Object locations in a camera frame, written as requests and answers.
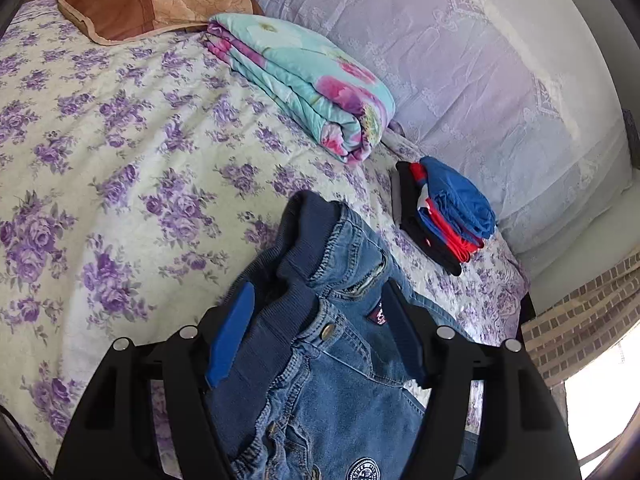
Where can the stack of folded clothes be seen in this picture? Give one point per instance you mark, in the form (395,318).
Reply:
(415,215)

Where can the folded blue garment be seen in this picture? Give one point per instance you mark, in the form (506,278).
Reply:
(460,195)

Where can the folded red garment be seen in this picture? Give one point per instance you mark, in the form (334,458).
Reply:
(450,240)

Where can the blue denim pants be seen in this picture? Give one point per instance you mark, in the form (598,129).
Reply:
(340,360)

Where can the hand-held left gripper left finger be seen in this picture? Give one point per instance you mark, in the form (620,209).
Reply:
(232,335)

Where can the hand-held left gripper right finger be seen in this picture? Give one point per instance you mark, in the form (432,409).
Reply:
(402,340)

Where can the purple floral bed sheet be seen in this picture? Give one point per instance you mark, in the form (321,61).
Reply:
(125,160)

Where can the brown pillow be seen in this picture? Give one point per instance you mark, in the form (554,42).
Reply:
(125,5)

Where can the brick patterned cloth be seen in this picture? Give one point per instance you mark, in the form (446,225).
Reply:
(575,320)

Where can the folded teal floral quilt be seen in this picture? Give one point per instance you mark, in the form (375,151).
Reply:
(300,75)

